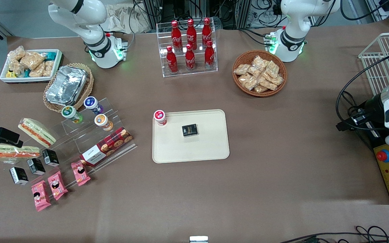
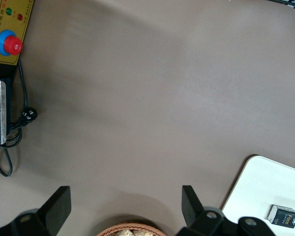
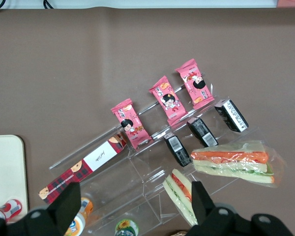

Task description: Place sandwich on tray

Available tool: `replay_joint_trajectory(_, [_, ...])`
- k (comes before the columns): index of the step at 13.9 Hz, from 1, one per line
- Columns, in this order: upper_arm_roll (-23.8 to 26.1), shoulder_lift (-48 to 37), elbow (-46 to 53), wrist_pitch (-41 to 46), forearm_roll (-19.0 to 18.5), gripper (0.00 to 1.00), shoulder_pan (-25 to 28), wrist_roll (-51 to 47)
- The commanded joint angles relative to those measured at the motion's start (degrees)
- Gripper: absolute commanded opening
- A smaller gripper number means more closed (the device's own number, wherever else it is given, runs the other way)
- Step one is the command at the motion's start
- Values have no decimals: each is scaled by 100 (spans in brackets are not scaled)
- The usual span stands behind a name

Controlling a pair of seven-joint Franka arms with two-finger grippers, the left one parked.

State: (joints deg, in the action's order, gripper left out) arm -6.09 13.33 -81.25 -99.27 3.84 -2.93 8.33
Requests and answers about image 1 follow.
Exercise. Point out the crumpled beige cloth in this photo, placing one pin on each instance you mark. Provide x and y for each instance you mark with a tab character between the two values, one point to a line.
127	18

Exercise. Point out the round brown wicker basket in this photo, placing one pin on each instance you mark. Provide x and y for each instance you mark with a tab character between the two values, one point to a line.
240	55

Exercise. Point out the red plaid cookie box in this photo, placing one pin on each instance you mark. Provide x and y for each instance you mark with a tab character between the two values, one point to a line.
108	145

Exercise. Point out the red cola bottle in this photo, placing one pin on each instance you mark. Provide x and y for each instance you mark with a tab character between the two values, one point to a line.
190	59
207	33
191	34
172	61
176	36
209	56

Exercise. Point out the clear acrylic stepped stand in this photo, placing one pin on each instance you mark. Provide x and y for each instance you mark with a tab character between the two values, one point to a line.
79	136

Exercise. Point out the aluminium equipment frame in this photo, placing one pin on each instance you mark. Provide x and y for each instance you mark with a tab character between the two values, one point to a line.
235	13

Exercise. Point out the small white device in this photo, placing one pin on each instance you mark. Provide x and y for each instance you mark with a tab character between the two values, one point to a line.
198	239

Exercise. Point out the red lid yogurt cup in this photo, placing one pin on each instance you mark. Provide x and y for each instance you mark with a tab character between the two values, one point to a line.
160	116

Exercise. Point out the oval wicker basket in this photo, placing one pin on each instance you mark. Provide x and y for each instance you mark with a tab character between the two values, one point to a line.
89	84

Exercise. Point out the green lid yogurt cup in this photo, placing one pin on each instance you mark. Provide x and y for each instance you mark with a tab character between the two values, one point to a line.
69	113

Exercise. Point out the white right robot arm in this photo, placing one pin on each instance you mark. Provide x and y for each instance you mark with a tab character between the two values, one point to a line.
89	37

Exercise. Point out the purple lid yogurt cup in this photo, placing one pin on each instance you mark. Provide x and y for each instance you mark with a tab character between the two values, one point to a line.
92	103

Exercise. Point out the clear wrapped cracker pack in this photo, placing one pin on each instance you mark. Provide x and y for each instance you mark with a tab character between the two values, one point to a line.
259	62
17	53
277	80
273	69
48	68
267	83
260	89
241	69
37	71
15	67
31	60
254	72
247	81

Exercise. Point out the pink snack packet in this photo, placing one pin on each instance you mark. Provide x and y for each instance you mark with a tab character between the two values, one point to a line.
80	173
57	185
40	196

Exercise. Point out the orange lid yogurt cup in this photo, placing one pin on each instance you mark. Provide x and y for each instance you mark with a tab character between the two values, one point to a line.
102	121

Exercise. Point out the beige plastic tray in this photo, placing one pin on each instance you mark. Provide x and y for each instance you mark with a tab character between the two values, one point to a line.
198	148

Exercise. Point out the yellow snack packet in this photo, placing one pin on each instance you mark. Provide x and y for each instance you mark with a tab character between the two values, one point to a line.
10	73

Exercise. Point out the white rectangular bin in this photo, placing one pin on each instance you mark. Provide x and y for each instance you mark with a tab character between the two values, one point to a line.
57	64

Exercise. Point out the aluminium foil container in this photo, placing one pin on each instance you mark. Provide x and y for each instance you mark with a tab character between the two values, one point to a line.
67	85

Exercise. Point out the teal snack packet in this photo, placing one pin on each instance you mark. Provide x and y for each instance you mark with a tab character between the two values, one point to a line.
51	55

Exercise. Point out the clear acrylic bottle rack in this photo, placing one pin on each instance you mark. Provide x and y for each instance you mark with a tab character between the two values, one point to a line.
162	40

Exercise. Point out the triangle sandwich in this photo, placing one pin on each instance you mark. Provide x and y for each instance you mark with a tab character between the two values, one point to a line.
19	152
37	132

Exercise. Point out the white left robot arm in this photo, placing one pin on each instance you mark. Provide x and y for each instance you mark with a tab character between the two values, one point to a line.
294	33

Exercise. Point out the small black carton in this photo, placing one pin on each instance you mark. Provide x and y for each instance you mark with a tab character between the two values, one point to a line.
19	176
190	130
36	166
50	157

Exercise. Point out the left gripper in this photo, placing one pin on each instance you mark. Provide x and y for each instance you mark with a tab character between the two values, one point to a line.
372	104

